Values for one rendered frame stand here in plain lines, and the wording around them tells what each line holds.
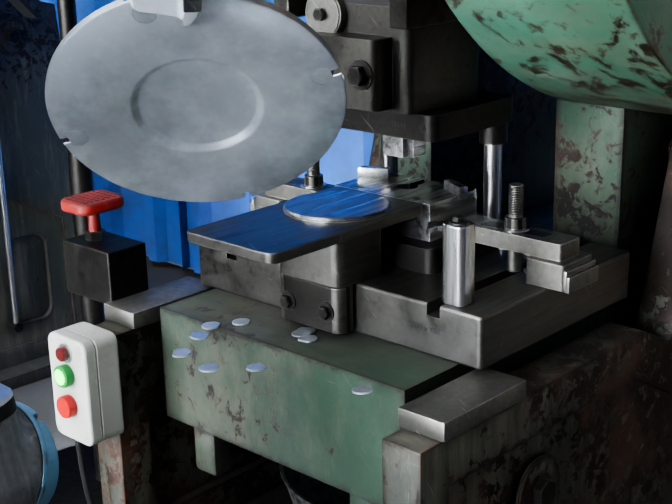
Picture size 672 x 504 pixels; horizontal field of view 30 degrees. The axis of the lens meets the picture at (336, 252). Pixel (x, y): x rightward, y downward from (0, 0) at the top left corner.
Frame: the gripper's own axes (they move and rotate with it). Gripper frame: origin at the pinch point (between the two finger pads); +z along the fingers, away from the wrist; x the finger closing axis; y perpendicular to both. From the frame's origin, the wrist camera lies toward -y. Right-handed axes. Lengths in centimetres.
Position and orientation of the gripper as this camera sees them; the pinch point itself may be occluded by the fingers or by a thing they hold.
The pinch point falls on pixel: (193, 8)
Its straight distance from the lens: 114.8
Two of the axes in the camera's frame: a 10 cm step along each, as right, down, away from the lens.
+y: -9.9, 0.6, -1.3
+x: 1.1, 8.8, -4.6
